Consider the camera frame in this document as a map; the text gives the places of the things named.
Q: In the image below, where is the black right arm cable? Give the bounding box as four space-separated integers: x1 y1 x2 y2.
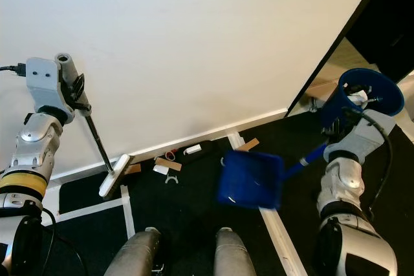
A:
343 107 395 218

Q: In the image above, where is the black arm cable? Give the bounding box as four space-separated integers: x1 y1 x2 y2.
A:
343 107 395 218
0 63 28 74

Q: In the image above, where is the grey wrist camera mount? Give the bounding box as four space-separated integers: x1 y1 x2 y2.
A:
325 113 391 162
25 57 69 114

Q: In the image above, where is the blue bucket with white handle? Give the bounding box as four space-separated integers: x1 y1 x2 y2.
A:
320 67 406 136

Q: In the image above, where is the broom with white head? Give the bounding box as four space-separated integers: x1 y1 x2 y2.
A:
54 52 134 198

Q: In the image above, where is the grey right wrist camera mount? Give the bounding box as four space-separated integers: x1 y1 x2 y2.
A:
325 113 391 162

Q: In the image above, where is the blue dustpan with long handle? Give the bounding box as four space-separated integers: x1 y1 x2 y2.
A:
217 142 332 210

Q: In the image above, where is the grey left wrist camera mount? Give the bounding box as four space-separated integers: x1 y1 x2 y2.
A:
25 57 69 114

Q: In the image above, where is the grey robot leg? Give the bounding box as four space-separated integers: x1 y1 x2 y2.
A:
103 227 159 276
213 227 256 276

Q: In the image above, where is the white crumpled paper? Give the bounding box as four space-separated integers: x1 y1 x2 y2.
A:
348 90 375 107

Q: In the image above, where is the grey robot left leg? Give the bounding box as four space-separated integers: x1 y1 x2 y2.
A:
103 227 159 276

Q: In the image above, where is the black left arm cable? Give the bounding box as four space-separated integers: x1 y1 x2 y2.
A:
0 63 28 74

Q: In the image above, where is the grey robot right leg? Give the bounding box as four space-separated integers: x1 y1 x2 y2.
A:
213 227 256 276

